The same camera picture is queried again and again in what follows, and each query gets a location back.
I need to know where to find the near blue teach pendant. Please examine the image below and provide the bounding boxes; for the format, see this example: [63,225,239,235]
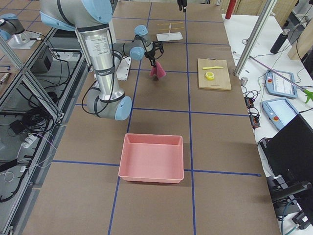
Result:
[261,97,299,130]

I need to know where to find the blue teach pendant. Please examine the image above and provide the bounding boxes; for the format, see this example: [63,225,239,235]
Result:
[261,97,299,130]
[266,70,298,99]

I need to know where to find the pink plastic bin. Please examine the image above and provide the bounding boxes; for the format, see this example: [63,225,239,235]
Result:
[118,133,184,184]

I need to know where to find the pink grey-edged cleaning cloth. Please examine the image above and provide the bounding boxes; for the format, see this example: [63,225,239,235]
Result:
[150,62,166,78]

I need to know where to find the white plastic rack tray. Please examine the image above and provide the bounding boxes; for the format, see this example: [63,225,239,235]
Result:
[156,32,183,42]

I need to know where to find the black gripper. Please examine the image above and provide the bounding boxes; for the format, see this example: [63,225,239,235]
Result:
[145,41,164,67]
[177,0,187,12]

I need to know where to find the wooden rack rod far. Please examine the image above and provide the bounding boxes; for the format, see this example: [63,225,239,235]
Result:
[157,22,183,25]

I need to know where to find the yellow plastic knife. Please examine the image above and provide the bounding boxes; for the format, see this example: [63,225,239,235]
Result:
[202,66,224,70]

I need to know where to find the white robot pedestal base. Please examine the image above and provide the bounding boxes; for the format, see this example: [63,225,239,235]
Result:
[94,57,133,81]

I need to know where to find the aluminium frame post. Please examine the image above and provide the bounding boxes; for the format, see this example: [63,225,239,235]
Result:
[234,0,277,77]

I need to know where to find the yellow lemon slices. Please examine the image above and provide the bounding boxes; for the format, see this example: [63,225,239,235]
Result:
[205,71,215,80]

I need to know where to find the far blue teach pendant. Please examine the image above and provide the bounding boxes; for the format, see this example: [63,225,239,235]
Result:
[266,70,298,99]

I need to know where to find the red cylinder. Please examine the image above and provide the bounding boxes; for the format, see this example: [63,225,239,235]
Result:
[225,0,237,20]

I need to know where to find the black water bottle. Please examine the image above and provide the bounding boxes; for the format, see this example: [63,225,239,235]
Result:
[270,28,290,54]

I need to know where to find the black laptop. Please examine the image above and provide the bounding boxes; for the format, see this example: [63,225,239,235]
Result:
[260,114,313,183]

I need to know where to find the bamboo cutting board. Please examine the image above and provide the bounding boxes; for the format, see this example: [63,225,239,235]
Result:
[197,58,231,91]

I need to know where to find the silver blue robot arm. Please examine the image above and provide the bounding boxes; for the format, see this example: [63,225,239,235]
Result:
[40,0,164,120]

